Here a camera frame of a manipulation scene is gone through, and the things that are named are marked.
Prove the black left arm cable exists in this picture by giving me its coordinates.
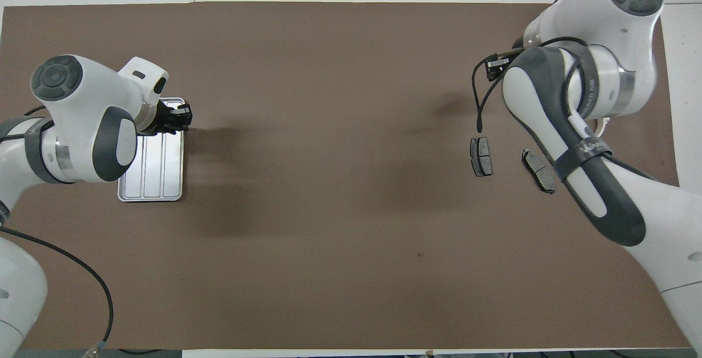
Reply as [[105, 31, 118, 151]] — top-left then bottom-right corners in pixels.
[[0, 105, 115, 358]]

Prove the silver metal tray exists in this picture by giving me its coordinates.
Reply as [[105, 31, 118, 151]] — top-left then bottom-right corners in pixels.
[[117, 98, 186, 202]]

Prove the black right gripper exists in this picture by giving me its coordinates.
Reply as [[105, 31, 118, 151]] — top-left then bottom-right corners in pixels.
[[486, 50, 526, 82]]

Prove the short dark brake pad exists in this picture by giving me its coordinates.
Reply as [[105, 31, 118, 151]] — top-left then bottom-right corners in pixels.
[[469, 137, 492, 177]]

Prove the brown table mat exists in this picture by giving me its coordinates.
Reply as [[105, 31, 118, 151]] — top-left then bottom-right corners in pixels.
[[0, 2, 690, 350]]

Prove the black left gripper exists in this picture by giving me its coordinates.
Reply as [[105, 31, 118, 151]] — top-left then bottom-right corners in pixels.
[[144, 100, 193, 136]]

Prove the long dark brake pad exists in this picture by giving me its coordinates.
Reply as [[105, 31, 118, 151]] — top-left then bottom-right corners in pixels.
[[521, 148, 556, 195]]

